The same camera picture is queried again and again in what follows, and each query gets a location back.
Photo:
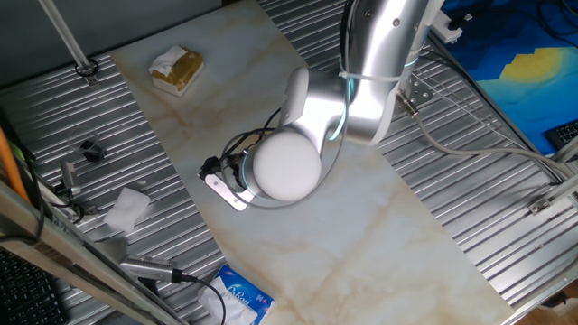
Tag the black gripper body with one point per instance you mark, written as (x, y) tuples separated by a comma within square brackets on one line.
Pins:
[(235, 173)]

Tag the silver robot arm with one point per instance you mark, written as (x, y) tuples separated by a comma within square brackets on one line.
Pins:
[(316, 113)]

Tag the gold tissue pack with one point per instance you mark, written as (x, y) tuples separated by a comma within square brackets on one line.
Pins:
[(180, 72)]

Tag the blue tissue pack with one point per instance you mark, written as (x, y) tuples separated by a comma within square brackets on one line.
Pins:
[(253, 298)]

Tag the white marble pattern slab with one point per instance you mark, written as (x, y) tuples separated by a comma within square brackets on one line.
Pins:
[(338, 248)]

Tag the clear plastic measuring cup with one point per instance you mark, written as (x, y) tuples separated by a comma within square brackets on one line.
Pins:
[(90, 149)]

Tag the aluminium pole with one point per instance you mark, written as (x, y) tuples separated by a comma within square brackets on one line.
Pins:
[(68, 40)]

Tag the orange pole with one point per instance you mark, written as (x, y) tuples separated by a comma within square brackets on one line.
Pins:
[(10, 167)]

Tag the black keyboard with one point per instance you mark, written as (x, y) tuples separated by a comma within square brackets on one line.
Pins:
[(27, 293), (564, 133)]

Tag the white power strip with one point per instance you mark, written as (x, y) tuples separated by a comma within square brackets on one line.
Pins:
[(444, 27)]

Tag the blue and yellow mat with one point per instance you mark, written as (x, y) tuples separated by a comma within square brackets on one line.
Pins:
[(519, 67)]

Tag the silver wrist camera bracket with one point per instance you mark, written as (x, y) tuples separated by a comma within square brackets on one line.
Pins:
[(226, 194)]

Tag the aluminium frame beam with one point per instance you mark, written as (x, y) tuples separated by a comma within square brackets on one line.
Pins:
[(68, 253)]

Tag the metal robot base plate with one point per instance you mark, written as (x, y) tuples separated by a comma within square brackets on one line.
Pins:
[(417, 92)]

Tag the aluminium corner bracket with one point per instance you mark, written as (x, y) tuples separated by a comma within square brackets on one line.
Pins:
[(542, 204)]

